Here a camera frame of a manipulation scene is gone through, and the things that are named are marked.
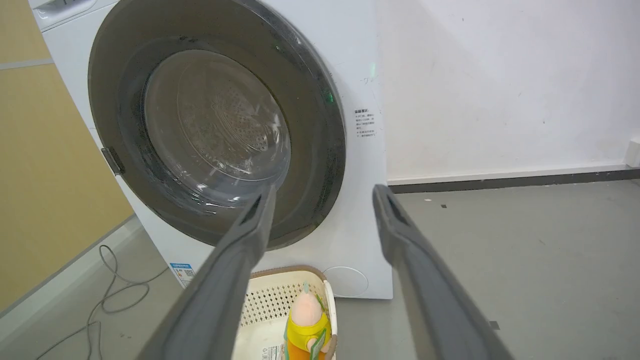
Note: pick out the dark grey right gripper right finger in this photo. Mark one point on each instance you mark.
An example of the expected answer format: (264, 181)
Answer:
(435, 300)

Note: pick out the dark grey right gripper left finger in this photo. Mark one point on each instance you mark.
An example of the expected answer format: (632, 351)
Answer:
(220, 295)

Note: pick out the round dark glass washer door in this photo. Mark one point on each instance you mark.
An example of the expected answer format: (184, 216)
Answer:
(215, 120)

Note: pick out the white front-load washing machine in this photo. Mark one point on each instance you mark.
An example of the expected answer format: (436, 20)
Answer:
(350, 150)

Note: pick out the white perforated laundry basket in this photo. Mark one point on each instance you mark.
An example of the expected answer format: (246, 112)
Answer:
(272, 315)

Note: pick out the plush doll in yellow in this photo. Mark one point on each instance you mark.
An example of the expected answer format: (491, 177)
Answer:
(306, 330)

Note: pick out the white wall socket box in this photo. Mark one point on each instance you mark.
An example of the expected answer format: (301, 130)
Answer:
(633, 152)

